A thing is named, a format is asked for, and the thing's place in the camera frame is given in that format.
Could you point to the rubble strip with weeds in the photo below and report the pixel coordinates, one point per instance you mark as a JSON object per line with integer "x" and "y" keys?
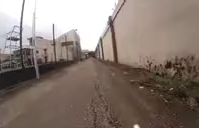
{"x": 173, "y": 90}

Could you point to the metal scaffold tower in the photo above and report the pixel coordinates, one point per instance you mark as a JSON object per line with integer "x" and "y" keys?
{"x": 12, "y": 41}

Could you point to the pale utility pole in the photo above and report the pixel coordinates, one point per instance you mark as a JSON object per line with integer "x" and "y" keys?
{"x": 35, "y": 60}

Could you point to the robot's own part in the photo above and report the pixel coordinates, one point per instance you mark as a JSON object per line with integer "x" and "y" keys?
{"x": 136, "y": 126}

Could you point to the beige building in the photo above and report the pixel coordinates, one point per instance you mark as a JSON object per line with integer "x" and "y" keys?
{"x": 46, "y": 50}

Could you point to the large pale building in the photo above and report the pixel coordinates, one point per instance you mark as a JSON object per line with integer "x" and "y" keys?
{"x": 72, "y": 45}

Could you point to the dark utility pole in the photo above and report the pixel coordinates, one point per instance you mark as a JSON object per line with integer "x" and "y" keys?
{"x": 21, "y": 33}
{"x": 54, "y": 46}

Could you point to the brown dirt road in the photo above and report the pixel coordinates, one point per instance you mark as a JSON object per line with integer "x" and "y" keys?
{"x": 70, "y": 93}

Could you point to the long beige wall brown pillars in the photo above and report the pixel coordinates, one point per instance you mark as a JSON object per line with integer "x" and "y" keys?
{"x": 153, "y": 30}

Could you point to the dark low wall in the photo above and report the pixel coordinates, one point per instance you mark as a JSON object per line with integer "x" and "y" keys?
{"x": 7, "y": 80}

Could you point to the small pale building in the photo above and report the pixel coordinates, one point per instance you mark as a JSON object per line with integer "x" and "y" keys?
{"x": 26, "y": 55}

